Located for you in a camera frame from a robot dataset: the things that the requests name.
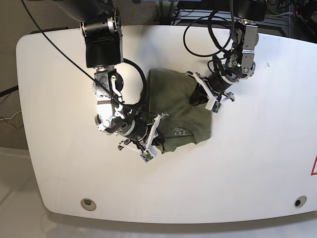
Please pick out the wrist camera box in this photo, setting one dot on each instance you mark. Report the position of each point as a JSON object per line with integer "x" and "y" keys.
{"x": 148, "y": 154}
{"x": 213, "y": 105}

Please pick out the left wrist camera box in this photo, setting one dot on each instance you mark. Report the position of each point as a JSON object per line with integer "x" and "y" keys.
{"x": 213, "y": 105}

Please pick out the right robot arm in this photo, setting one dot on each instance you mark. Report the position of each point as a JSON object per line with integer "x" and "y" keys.
{"x": 101, "y": 28}

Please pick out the table cable grommet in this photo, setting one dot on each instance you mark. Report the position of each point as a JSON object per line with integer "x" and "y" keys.
{"x": 300, "y": 201}
{"x": 88, "y": 204}

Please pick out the right table cable grommet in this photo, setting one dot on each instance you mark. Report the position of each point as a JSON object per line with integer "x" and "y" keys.
{"x": 300, "y": 201}

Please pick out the left table cable grommet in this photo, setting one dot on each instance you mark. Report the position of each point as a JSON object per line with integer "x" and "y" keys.
{"x": 88, "y": 204}

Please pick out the black bar under table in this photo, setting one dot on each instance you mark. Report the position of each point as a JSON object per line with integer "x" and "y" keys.
{"x": 9, "y": 91}

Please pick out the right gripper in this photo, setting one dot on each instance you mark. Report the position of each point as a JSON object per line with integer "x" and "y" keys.
{"x": 143, "y": 133}

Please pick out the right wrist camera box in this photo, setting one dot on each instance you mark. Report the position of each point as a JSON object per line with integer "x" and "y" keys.
{"x": 148, "y": 154}

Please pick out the red triangle warning sticker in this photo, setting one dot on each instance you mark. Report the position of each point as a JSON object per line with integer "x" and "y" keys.
{"x": 314, "y": 169}

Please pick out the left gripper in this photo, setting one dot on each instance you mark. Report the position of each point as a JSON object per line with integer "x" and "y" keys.
{"x": 216, "y": 83}

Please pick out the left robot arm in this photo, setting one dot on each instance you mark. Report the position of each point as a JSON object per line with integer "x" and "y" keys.
{"x": 235, "y": 59}

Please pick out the olive green T-shirt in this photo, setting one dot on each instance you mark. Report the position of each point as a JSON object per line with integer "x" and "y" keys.
{"x": 169, "y": 91}

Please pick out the grey aluminium frame rail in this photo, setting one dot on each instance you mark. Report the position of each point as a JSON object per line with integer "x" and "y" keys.
{"x": 270, "y": 21}

